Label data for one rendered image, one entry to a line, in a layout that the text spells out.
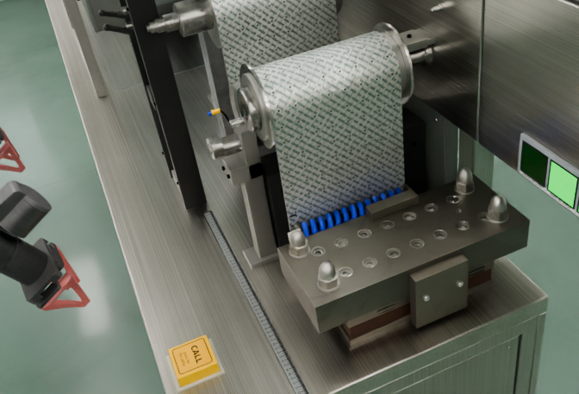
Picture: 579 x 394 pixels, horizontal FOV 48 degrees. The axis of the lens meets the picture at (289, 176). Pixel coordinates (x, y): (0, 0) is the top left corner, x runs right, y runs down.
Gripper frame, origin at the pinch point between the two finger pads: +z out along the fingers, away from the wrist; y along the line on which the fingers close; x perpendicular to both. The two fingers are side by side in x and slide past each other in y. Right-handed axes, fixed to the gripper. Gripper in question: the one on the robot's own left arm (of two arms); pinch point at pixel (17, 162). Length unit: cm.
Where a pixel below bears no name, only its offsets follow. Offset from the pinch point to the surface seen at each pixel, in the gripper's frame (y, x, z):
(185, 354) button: -62, -4, 16
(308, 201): -57, -37, 18
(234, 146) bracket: -48, -35, 5
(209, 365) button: -67, -6, 17
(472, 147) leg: -50, -70, 52
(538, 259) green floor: -20, -80, 166
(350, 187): -59, -44, 22
